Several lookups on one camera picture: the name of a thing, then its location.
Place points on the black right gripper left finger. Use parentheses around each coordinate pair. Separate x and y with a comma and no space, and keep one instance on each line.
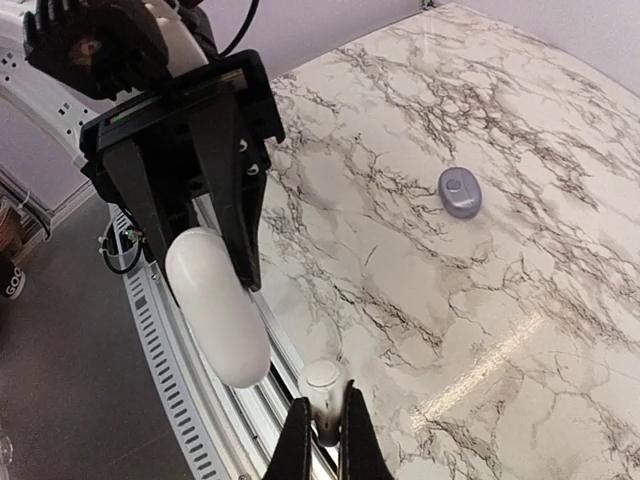
(291,459)

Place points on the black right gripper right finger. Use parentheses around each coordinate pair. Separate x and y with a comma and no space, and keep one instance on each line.
(360,456)

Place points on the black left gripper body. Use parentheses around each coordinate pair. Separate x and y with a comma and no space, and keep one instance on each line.
(157,121)

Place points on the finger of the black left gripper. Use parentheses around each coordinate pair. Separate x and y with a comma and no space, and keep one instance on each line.
(229,162)
(126,168)

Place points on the purple earbud charging case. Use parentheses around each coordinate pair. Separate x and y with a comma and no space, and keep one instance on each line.
(460,192)

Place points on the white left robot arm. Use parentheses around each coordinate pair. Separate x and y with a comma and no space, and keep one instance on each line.
(62,112)

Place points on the white earbud on table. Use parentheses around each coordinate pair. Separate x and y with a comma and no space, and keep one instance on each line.
(323,383)

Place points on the stack of paper cups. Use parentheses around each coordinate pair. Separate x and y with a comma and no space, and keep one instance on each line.
(12,279)

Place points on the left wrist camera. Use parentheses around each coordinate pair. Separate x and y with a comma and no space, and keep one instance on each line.
(97,48)

